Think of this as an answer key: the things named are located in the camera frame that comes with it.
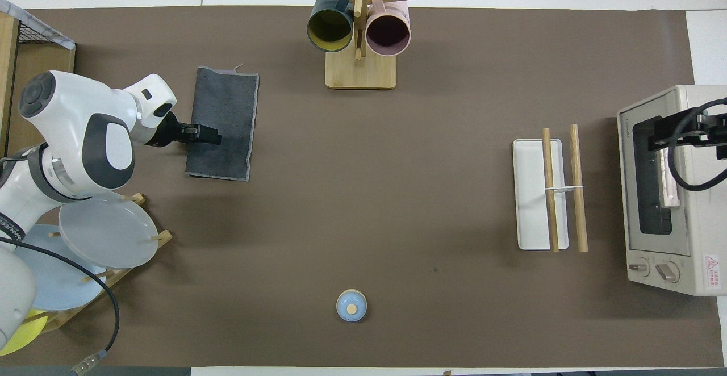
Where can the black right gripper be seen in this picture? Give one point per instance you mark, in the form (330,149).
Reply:
(698,134)

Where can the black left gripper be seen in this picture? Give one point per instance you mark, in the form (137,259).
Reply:
(173,132)

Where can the purple and grey towel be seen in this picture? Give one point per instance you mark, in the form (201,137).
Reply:
(227,109)

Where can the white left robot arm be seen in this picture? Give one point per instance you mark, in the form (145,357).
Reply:
(62,115)

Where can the wooden plate rack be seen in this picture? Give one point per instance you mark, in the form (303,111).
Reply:
(162,238)

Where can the white towel rack wooden bars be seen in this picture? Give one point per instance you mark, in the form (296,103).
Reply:
(534,194)

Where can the white toaster oven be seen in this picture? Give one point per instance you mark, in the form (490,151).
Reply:
(681,239)

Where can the pale grey plate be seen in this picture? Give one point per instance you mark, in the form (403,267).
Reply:
(108,231)

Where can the dark teal mug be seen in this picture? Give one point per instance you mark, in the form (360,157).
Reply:
(329,29)

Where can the wooden mug tree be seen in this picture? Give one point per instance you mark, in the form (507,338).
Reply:
(360,72)

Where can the wooden shelf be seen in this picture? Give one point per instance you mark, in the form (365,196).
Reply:
(45,58)

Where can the brown table mat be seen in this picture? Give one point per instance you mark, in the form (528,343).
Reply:
(397,194)

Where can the patterned white cloth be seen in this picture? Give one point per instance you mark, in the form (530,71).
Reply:
(40,26)

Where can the pink mug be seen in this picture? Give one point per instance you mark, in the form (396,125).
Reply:
(388,32)

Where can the light blue plate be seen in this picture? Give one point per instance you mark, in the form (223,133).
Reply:
(51,285)

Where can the yellow plate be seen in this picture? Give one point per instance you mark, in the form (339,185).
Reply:
(23,339)

